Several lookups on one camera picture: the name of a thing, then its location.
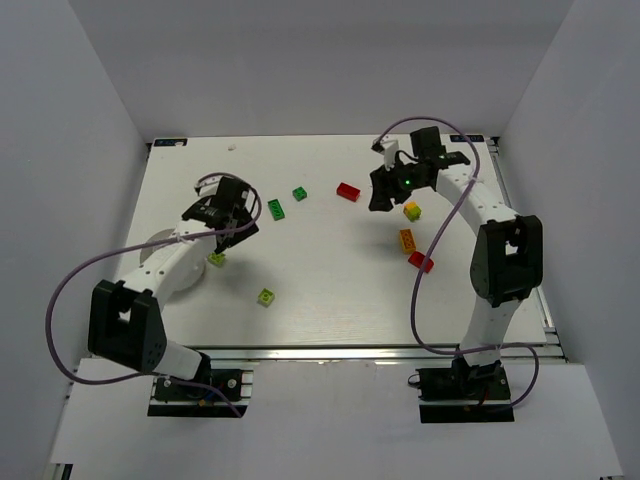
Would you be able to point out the dark green square lego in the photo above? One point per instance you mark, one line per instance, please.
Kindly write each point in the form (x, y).
(299, 193)

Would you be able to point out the red rectangular lego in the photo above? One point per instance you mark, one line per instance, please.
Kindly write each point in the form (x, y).
(348, 192)

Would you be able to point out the orange long lego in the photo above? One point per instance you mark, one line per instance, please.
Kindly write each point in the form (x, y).
(407, 241)

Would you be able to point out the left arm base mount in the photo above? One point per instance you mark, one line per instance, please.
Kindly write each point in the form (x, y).
(235, 385)

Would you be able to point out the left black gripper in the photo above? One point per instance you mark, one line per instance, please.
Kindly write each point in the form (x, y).
(236, 230)

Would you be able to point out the red sloped lego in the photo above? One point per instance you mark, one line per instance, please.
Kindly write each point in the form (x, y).
(417, 259)

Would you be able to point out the dark green long lego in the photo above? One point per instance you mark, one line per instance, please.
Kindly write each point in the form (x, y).
(276, 209)

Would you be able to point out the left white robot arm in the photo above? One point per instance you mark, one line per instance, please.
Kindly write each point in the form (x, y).
(126, 325)

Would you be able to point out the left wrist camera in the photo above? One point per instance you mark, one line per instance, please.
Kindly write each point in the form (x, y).
(207, 186)

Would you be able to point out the lime lego near container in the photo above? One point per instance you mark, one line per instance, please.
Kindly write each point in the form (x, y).
(216, 259)

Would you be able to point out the blue table label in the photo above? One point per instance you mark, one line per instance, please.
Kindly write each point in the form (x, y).
(170, 142)
(475, 138)

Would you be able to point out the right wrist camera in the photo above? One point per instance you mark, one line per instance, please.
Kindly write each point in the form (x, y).
(388, 149)

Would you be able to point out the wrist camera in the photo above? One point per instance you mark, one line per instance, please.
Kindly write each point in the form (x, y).
(388, 149)
(207, 186)

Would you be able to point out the left blue table label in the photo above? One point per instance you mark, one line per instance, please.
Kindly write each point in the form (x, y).
(170, 142)

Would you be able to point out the right blue table label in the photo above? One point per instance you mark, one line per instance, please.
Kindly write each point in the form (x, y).
(475, 138)

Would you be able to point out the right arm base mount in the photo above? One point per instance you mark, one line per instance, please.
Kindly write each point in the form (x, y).
(443, 401)

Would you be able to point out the lime lego table centre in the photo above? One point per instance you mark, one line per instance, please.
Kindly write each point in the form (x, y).
(266, 297)

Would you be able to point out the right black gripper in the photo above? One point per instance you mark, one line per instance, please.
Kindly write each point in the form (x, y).
(382, 185)

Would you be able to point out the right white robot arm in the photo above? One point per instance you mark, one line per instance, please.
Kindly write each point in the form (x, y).
(507, 261)

